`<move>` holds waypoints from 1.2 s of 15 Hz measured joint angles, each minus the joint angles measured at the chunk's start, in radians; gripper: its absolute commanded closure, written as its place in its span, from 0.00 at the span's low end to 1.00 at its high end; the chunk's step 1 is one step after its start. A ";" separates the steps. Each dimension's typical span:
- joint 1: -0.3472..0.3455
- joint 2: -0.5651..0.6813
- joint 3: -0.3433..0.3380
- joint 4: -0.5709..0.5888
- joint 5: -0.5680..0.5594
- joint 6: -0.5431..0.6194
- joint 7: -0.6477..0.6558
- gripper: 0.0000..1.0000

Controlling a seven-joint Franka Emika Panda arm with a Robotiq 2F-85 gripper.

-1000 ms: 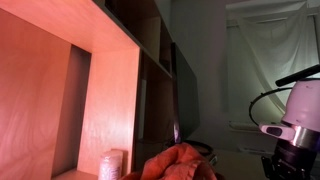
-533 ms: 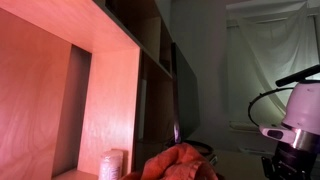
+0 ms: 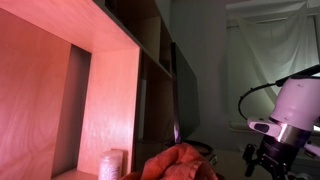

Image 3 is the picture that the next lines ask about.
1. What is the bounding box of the pale pink cylindrical roll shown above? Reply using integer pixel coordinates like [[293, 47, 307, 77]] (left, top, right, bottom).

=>
[[98, 148, 125, 180]]

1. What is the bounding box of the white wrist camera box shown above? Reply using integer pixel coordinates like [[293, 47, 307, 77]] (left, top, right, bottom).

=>
[[303, 143, 320, 159]]

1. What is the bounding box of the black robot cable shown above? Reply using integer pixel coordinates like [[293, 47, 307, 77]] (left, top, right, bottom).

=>
[[237, 82, 284, 121]]

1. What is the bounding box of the black computer monitor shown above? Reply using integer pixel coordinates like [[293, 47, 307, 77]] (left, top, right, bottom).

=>
[[171, 41, 202, 144]]

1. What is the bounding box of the light wooden shelf unit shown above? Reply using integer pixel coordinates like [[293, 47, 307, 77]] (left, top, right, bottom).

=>
[[0, 0, 178, 180]]

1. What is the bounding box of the dark round tray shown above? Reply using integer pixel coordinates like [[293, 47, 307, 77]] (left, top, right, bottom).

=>
[[183, 139, 214, 157]]

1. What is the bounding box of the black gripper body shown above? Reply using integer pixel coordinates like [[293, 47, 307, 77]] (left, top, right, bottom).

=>
[[256, 135, 301, 180]]

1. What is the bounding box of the orange terry towel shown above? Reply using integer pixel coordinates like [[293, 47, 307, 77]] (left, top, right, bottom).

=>
[[119, 143, 221, 180]]

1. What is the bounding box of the white hanging sheet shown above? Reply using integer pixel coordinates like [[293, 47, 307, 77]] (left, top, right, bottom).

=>
[[226, 0, 320, 134]]

